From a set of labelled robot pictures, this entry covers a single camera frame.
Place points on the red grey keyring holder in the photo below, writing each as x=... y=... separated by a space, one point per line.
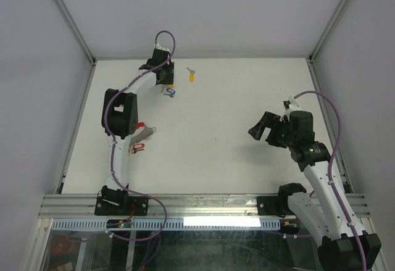
x=144 y=133

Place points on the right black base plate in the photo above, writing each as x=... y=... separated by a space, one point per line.
x=272 y=205

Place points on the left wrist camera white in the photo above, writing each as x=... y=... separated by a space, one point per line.
x=162 y=47

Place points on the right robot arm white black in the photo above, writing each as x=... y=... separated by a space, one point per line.
x=342 y=241

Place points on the red tag key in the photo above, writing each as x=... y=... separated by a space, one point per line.
x=137 y=147

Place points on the yellow tag key far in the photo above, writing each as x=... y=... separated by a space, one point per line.
x=191 y=74

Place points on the blue tag key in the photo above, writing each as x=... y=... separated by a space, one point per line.
x=167 y=91

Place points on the grey slotted cable duct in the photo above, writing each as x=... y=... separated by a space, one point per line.
x=184 y=224

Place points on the aluminium front rail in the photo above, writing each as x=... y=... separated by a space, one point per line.
x=177 y=205

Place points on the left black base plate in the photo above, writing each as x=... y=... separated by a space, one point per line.
x=136 y=205

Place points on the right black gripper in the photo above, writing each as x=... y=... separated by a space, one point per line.
x=268 y=120

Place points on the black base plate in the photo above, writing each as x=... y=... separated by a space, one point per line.
x=136 y=205
x=272 y=205

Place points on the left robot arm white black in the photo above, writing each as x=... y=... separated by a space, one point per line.
x=120 y=122

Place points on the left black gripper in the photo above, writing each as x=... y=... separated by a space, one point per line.
x=169 y=79

